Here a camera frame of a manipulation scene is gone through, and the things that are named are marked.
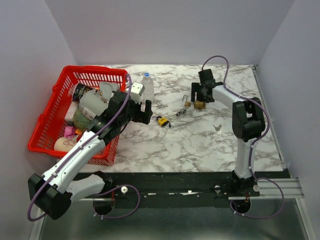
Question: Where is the large brass padlock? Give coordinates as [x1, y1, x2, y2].
[193, 100, 206, 110]

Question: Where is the small brass padlock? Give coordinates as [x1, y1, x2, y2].
[182, 94, 191, 108]

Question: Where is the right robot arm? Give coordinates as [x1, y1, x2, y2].
[191, 82, 266, 196]

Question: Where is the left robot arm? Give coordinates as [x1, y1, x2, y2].
[27, 91, 153, 220]

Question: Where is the clear water bottle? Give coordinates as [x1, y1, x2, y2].
[142, 72, 155, 101]

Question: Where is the yellow black padlock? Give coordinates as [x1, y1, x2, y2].
[156, 115, 171, 128]

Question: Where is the grey crumpled bag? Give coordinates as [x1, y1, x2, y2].
[78, 81, 120, 117]

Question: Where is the white small bottle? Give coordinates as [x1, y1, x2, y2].
[82, 107, 96, 120]

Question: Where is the green round sponge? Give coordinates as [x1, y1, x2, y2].
[72, 109, 91, 130]

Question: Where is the pink small box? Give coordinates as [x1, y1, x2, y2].
[63, 126, 76, 139]

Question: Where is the red plastic basket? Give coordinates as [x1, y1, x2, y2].
[27, 65, 128, 159]

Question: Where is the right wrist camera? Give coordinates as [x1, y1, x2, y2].
[198, 69, 216, 86]

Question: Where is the panda keychain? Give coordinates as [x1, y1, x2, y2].
[175, 107, 187, 117]

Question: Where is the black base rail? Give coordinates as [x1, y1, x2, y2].
[82, 171, 263, 210]

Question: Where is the aluminium profile rail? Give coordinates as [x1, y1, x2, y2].
[228, 177, 305, 201]

